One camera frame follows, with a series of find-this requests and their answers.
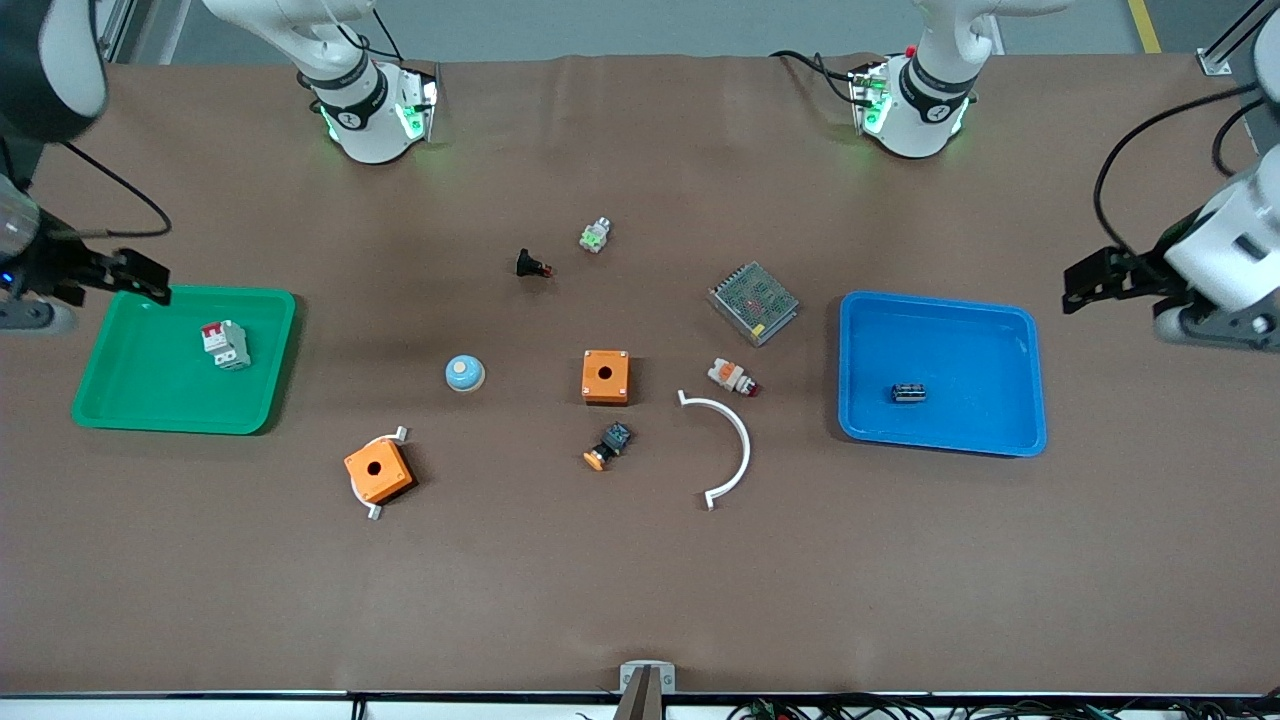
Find white red circuit breaker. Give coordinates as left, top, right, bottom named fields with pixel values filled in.
left=200, top=319, right=252, bottom=372

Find green plastic tray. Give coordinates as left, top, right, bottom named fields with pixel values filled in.
left=71, top=285, right=298, bottom=437

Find blue plastic tray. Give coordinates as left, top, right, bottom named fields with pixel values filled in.
left=837, top=290, right=1048, bottom=459

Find orange button box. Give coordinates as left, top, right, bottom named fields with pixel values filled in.
left=343, top=437, right=416, bottom=506
left=581, top=348, right=632, bottom=406

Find light blue dome button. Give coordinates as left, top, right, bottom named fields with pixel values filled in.
left=444, top=354, right=488, bottom=396

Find metal mesh power supply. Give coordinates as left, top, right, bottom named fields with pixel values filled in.
left=707, top=261, right=801, bottom=348

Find red white orange push button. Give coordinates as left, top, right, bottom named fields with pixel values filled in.
left=706, top=358, right=762, bottom=400

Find black cable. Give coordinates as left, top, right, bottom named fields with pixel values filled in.
left=1211, top=98, right=1267, bottom=181
left=325, top=0, right=405, bottom=63
left=769, top=48, right=863, bottom=107
left=1092, top=82, right=1263, bottom=256
left=58, top=138, right=174, bottom=241

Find aluminium frame profile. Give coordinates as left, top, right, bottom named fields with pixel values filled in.
left=93, top=0, right=138, bottom=63
left=1195, top=0, right=1280, bottom=77

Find black switch with orange cap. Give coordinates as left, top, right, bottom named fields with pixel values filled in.
left=582, top=421, right=634, bottom=472

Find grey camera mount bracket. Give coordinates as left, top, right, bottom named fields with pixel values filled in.
left=617, top=659, right=678, bottom=720

